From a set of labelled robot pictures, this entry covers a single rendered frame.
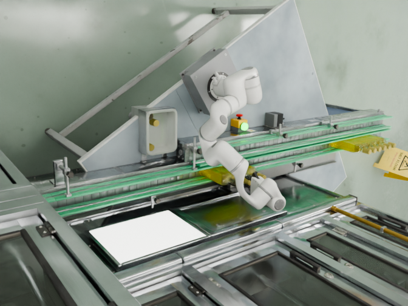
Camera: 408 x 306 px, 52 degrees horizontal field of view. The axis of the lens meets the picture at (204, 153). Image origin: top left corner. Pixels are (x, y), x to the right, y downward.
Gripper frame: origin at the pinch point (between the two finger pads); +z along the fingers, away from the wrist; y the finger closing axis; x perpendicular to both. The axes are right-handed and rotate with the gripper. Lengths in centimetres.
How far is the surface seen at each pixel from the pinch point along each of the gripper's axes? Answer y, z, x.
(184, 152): 10.4, 23.8, 25.1
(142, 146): 15, 28, 46
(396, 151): -64, 180, -285
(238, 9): 83, 100, -39
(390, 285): -18, -71, -23
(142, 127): 24, 27, 46
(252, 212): -13.8, -5.5, 0.0
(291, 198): -17.9, 11.1, -32.9
